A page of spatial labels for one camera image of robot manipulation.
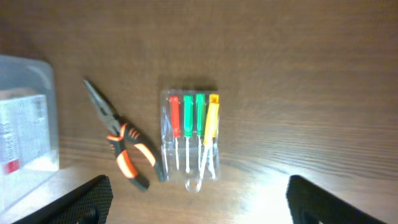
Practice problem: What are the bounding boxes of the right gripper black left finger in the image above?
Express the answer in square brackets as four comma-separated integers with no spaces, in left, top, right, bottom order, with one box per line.
[16,175,113,224]

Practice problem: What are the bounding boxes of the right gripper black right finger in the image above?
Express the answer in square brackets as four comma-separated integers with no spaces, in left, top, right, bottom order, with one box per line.
[286,175,383,224]

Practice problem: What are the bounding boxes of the orange black needle-nose pliers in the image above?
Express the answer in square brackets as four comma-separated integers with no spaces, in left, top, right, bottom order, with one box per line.
[83,80,165,192]

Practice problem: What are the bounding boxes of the clear screwdriver set case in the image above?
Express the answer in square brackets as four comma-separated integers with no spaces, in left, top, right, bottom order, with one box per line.
[160,89,220,193]

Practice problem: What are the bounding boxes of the clear plastic container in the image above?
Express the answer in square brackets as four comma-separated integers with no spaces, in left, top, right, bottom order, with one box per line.
[1,55,60,213]

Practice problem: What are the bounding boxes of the yellow screwdriver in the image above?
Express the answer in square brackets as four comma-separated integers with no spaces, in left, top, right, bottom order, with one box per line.
[200,93,220,180]

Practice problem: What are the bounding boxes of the red screwdriver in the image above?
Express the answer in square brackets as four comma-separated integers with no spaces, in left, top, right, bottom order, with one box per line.
[169,95,180,170]

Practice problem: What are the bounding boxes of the green screwdriver left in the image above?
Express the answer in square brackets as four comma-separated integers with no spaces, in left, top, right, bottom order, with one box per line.
[183,95,193,173]

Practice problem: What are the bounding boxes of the green screwdriver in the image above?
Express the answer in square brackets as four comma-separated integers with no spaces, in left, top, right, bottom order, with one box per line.
[183,95,193,173]
[195,93,206,171]

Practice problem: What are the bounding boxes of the green screwdriver right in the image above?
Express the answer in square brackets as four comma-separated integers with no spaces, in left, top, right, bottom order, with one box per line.
[195,93,206,171]

